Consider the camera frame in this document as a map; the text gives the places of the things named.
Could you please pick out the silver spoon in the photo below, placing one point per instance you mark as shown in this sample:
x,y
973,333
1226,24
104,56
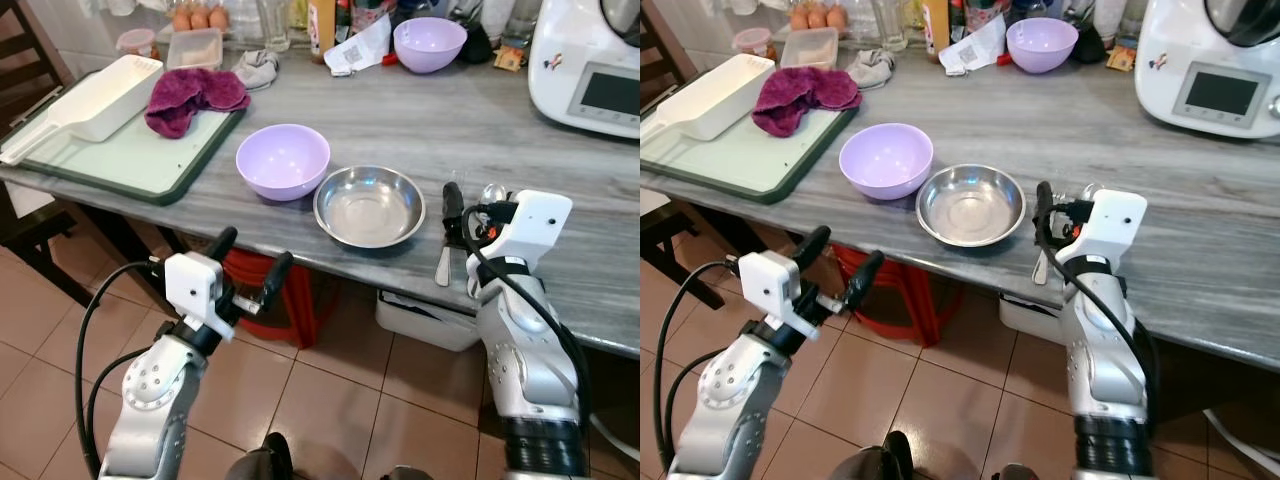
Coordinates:
x,y
495,192
1091,190

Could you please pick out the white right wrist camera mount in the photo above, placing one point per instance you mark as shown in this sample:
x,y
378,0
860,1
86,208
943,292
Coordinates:
x,y
535,225
1115,220

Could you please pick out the white plastic box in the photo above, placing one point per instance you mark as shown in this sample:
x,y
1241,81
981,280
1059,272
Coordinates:
x,y
1030,318
425,320

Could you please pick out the white plastic scoop container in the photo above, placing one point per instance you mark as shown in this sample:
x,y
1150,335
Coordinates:
x,y
712,98
100,100

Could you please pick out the dark robot leg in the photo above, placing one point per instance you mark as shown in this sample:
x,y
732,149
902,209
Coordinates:
x,y
405,473
1015,472
880,460
262,462

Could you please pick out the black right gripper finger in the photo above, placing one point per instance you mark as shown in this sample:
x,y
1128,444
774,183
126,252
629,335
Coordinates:
x,y
454,212
1046,212

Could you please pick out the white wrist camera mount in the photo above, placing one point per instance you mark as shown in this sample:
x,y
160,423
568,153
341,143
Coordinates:
x,y
1115,220
190,280
765,280
535,225

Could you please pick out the pale green tray dark rim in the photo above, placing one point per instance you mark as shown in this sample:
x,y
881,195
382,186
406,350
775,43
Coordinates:
x,y
740,160
130,160

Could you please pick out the brown egg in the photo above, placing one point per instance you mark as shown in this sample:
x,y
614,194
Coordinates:
x,y
218,16
798,17
817,15
836,16
199,17
181,18

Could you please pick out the clear lidded plastic container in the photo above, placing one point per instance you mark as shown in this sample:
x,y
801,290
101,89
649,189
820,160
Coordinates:
x,y
194,50
809,48

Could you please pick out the dark right robot leg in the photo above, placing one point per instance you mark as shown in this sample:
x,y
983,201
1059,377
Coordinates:
x,y
405,473
1015,472

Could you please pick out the black rounded object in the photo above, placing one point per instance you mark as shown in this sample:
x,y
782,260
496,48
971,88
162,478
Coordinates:
x,y
1090,45
478,45

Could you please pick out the white kitchen machine with screen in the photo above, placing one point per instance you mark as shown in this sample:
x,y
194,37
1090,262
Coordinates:
x,y
1170,50
570,60

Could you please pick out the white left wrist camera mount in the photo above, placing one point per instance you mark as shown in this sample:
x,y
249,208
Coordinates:
x,y
765,280
190,280

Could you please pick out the stainless steel bowl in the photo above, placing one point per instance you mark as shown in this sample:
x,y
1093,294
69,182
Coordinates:
x,y
368,208
970,206

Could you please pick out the dark wooden furniture legs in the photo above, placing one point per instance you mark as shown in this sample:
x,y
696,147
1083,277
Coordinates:
x,y
40,235
665,235

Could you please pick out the small round tub red lid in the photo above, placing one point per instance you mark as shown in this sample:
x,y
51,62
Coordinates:
x,y
137,42
752,41

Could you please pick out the dark wooden chair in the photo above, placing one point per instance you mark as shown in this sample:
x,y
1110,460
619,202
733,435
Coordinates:
x,y
650,50
25,60

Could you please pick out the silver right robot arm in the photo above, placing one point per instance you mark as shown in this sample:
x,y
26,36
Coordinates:
x,y
1100,350
520,350

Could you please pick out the purple towel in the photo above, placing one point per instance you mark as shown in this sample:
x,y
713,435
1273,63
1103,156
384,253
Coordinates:
x,y
190,98
800,96

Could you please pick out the small yellow packet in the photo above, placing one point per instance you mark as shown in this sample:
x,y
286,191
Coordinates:
x,y
1122,58
510,58

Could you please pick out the dark left robot leg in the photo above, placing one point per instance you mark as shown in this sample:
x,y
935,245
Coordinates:
x,y
262,462
880,460

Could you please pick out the lilac plastic bowl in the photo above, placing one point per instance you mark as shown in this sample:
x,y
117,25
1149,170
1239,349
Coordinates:
x,y
283,160
1042,42
430,42
886,160

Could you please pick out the red plastic stool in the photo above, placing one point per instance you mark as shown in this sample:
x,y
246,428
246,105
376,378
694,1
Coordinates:
x,y
915,300
300,310

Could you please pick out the bagged bread loaf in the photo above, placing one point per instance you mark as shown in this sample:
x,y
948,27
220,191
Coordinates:
x,y
372,12
985,12

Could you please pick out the grey cloth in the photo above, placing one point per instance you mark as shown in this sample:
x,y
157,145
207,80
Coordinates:
x,y
870,68
256,70

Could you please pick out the clear drinking glass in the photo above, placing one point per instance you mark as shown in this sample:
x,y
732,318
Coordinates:
x,y
887,25
272,25

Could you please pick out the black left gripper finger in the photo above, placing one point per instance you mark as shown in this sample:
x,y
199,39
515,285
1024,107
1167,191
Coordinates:
x,y
222,243
277,275
866,278
812,247

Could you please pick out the white paper packet QR code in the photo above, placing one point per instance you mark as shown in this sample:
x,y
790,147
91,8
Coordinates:
x,y
972,50
358,50

